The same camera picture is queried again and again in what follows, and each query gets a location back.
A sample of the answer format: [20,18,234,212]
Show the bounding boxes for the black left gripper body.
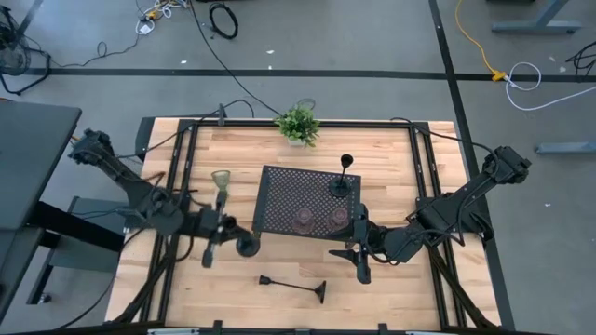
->
[198,190,234,269]

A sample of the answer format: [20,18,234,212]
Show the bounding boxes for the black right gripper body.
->
[354,204,373,285]

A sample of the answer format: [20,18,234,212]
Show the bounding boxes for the pink ribbed glass candle holder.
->
[327,207,350,234]
[291,207,316,235]

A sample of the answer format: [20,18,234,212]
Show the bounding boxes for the short black candlestick holder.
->
[223,216,262,259]

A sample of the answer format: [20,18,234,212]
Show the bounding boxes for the medium black candlestick holder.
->
[328,154,355,199]

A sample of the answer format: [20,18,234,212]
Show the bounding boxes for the long black candlestick holder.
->
[258,274,328,305]

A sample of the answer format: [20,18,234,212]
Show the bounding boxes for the clear ribbed glass candle holder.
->
[210,168,233,199]

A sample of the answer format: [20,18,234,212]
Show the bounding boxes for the black perforated metal stand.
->
[251,164,363,244]

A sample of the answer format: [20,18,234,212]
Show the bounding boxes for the green plant in white pot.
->
[273,104,321,149]

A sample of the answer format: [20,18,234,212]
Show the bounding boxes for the black control box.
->
[134,115,157,162]

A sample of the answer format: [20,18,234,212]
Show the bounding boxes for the black desk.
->
[0,100,125,322]

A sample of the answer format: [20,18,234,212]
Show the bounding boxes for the grey desk foot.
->
[491,0,583,34]
[534,141,596,155]

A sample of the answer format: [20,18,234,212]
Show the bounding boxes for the black floor fan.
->
[0,4,52,97]

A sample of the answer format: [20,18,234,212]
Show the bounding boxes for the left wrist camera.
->
[199,209,219,234]

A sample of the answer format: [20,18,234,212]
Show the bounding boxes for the black aluminium table frame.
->
[105,116,502,332]

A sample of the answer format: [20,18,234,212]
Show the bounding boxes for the long black cable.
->
[189,0,281,116]

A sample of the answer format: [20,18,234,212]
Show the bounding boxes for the yellow extension cable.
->
[454,0,508,83]

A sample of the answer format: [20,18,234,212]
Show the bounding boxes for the white cable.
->
[505,61,596,112]

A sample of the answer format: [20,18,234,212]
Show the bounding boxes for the black coiled cable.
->
[208,2,240,41]

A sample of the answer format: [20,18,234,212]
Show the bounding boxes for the tangled cables with power strip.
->
[134,0,190,36]

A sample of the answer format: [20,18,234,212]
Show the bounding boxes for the black cable bundle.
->
[565,39,596,78]

